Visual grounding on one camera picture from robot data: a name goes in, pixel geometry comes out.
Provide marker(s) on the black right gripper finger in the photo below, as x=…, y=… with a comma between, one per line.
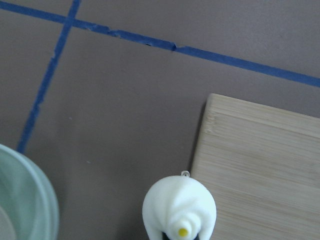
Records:
x=188, y=237

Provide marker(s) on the green ceramic bowl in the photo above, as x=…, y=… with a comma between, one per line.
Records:
x=29, y=207

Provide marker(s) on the bamboo cutting board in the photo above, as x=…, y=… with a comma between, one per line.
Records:
x=262, y=166

